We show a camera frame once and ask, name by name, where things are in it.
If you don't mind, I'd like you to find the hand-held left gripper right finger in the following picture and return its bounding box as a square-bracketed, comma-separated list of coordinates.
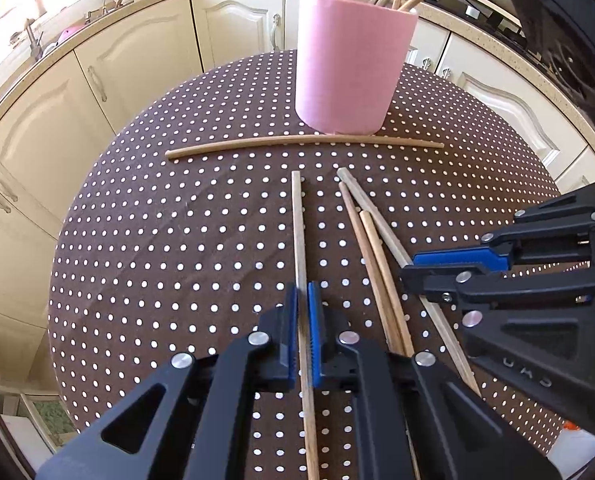
[306, 282, 563, 480]

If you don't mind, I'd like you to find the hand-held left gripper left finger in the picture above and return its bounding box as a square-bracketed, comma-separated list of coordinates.
[35, 287, 298, 480]

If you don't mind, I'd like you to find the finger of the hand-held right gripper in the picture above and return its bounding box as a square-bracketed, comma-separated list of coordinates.
[401, 262, 595, 436]
[412, 178, 595, 271]

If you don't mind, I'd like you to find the pink cup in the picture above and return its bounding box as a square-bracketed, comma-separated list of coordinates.
[295, 0, 419, 136]

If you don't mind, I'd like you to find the brown polka dot tablecloth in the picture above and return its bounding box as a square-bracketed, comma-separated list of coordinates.
[48, 50, 578, 480]

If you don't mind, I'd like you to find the orange and white package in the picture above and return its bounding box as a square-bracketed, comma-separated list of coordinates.
[547, 420, 595, 468]

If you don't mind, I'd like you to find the black gas stove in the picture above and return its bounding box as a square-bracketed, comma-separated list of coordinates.
[347, 0, 595, 111]

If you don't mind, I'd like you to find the beige speckled countertop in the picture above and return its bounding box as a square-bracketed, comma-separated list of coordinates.
[0, 0, 595, 161]

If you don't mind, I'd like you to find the metal sink faucet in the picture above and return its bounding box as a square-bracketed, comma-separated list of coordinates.
[20, 17, 46, 61]

